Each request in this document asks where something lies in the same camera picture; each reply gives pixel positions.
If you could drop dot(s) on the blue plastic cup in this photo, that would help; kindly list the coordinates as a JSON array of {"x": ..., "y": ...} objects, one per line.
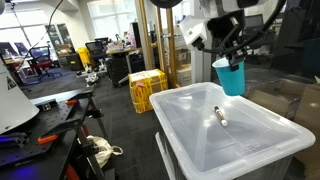
[{"x": 231, "y": 80}]

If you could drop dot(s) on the black cabinet under desk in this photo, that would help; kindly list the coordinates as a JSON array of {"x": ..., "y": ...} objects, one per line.
[{"x": 117, "y": 70}]

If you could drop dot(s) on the dark marker pen white cap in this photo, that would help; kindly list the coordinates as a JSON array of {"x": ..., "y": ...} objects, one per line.
[{"x": 220, "y": 116}]

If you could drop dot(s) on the black tall speaker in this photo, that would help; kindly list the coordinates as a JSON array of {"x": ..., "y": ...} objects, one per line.
[{"x": 136, "y": 35}]

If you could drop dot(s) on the red black office chair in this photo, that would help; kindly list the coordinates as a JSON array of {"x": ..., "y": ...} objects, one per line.
[{"x": 41, "y": 61}]

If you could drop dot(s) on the large clear plastic bin body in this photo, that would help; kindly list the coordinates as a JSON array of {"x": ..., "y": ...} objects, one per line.
[{"x": 165, "y": 156}]

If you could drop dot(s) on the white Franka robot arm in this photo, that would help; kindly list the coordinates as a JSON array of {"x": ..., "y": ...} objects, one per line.
[{"x": 220, "y": 5}]

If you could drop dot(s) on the yellow bin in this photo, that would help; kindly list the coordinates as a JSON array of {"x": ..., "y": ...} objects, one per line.
[{"x": 85, "y": 57}]

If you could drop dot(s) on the wooden top desk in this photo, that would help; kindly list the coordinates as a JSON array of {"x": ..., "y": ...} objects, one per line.
[{"x": 125, "y": 50}]

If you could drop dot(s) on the dark drawer unit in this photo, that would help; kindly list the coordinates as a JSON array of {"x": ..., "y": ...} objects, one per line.
[{"x": 74, "y": 61}]

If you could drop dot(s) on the clear plastic storage bin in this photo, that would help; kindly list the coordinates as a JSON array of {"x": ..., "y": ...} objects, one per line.
[{"x": 233, "y": 146}]

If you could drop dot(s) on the white plastic bag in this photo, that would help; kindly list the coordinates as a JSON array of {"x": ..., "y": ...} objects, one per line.
[{"x": 101, "y": 150}]

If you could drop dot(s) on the wooden frame post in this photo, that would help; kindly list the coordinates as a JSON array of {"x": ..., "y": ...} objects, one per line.
[
  {"x": 170, "y": 56},
  {"x": 145, "y": 33}
]

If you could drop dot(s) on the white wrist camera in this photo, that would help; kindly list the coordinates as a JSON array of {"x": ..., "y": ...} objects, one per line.
[{"x": 195, "y": 31}]

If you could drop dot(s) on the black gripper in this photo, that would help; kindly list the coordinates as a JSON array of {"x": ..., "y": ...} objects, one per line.
[{"x": 221, "y": 31}]

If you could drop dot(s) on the black mesh office chair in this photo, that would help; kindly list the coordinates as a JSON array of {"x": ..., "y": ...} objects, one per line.
[{"x": 258, "y": 23}]

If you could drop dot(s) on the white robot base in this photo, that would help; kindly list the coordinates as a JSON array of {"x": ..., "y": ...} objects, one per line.
[{"x": 13, "y": 103}]

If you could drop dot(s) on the stacked cardboard boxes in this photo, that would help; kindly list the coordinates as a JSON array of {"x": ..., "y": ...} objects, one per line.
[{"x": 184, "y": 70}]

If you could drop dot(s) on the black perforated robot table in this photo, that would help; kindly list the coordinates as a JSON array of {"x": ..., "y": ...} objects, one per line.
[{"x": 30, "y": 146}]

